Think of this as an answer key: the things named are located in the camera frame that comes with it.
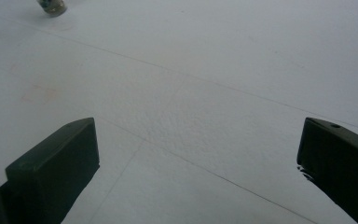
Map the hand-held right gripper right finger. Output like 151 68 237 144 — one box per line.
296 117 358 224

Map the small brass-coloured cylinder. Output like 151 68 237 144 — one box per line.
36 0 68 17

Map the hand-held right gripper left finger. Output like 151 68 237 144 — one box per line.
0 117 101 224

